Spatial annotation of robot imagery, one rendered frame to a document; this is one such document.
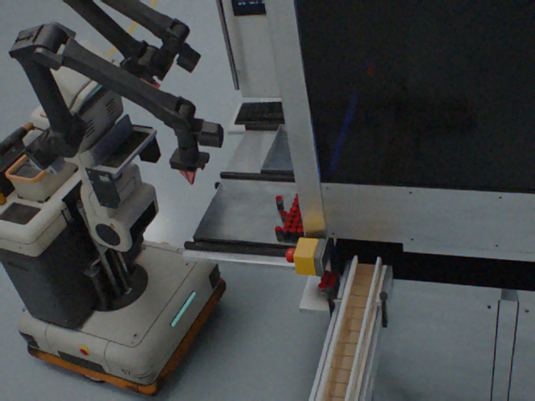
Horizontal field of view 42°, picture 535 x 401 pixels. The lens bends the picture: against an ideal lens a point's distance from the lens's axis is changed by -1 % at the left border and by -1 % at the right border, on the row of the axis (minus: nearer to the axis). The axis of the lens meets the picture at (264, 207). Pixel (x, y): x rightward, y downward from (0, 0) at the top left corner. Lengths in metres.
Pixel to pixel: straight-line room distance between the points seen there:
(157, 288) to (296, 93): 1.50
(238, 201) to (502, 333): 0.89
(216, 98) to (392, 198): 2.93
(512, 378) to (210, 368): 1.27
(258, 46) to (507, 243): 1.37
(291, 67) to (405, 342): 0.95
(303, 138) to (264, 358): 1.43
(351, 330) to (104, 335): 1.32
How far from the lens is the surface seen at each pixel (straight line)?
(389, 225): 1.81
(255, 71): 2.84
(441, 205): 1.74
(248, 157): 2.44
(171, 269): 2.99
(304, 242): 1.85
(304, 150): 1.70
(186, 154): 1.96
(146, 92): 1.84
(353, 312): 1.80
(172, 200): 3.80
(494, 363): 2.18
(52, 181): 2.67
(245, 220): 2.18
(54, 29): 1.84
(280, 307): 3.10
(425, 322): 2.07
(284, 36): 1.55
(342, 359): 1.71
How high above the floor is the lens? 2.29
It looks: 40 degrees down
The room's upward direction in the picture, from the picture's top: 12 degrees counter-clockwise
